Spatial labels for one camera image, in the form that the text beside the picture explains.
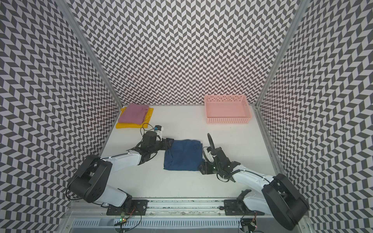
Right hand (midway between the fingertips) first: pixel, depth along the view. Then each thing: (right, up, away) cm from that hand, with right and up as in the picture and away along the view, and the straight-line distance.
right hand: (202, 170), depth 85 cm
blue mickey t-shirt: (-11, +9, +2) cm, 14 cm away
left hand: (-20, +16, +7) cm, 27 cm away
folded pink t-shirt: (-50, +34, +23) cm, 65 cm away
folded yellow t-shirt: (-41, +26, +20) cm, 53 cm away
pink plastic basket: (+22, +38, +30) cm, 53 cm away
